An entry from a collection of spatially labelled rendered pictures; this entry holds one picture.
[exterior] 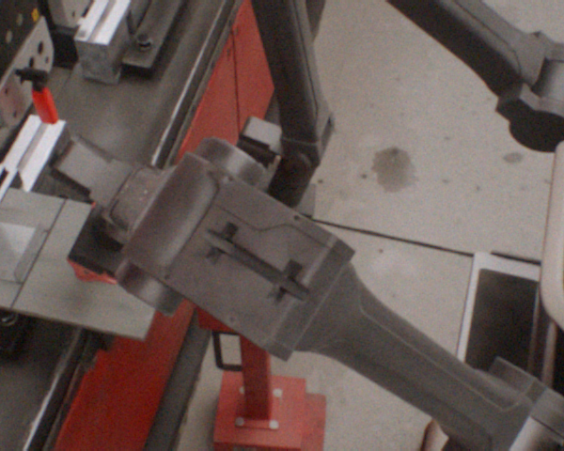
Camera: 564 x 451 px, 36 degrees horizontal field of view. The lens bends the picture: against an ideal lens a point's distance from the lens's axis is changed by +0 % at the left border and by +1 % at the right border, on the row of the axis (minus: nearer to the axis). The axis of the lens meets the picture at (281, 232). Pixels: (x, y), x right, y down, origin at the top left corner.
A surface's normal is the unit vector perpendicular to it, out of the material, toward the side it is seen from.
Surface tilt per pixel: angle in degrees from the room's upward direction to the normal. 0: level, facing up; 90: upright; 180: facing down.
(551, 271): 42
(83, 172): 37
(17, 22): 90
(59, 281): 0
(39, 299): 0
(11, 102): 90
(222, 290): 25
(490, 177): 0
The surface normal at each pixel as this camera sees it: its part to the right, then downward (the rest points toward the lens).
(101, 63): -0.25, 0.80
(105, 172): 0.22, 0.07
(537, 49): 0.50, -0.23
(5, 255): -0.04, -0.58
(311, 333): 0.63, 0.34
